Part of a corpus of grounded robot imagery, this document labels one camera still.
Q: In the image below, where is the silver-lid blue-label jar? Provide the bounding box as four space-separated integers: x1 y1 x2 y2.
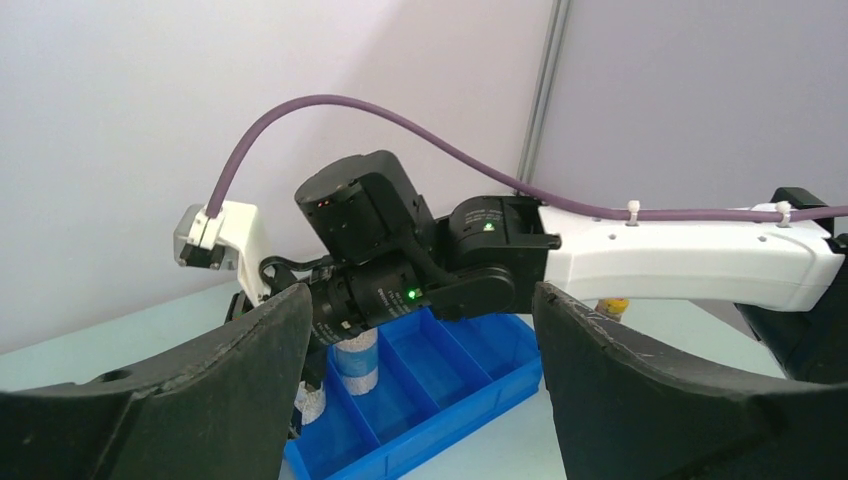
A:
333 329 379 396

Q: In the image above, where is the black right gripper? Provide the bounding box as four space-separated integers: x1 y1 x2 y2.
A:
225 254 439 392

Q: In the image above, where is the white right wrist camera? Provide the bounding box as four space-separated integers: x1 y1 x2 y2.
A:
173 201 270 306

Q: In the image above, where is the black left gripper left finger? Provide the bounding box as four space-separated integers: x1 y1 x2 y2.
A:
1 284 312 479

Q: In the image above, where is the black-lid jar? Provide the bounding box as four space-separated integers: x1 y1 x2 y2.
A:
294 381 327 425

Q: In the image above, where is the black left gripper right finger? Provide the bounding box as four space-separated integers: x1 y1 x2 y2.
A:
532 282 847 479

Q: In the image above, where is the red sauce bottle right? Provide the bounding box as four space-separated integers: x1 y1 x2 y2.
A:
595 298 630 321

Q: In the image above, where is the blue divided plastic bin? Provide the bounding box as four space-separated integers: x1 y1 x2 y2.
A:
284 310 542 479

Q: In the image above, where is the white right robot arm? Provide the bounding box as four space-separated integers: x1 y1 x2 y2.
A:
249 150 847 384

